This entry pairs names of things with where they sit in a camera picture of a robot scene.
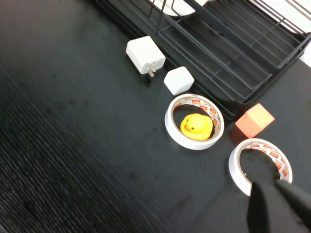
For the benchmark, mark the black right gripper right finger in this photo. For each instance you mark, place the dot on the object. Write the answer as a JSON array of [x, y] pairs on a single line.
[[298, 204]]

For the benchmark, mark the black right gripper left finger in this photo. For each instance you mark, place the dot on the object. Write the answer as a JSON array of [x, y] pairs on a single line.
[[258, 213]]

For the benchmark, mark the white round plate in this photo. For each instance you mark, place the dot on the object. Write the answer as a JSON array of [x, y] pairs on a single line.
[[179, 8]]

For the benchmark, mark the white double-sided tape roll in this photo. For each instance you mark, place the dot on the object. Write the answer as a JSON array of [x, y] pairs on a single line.
[[234, 170], [192, 145]]

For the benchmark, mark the orange cube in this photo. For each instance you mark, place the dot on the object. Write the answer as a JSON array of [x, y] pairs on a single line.
[[255, 121]]

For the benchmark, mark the yellow rubber duck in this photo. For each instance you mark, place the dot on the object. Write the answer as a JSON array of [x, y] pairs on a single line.
[[196, 127]]

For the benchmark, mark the small white cube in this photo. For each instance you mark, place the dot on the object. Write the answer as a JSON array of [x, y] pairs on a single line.
[[178, 81]]

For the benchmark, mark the white power adapter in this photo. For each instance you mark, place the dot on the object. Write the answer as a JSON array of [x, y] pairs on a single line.
[[143, 53]]

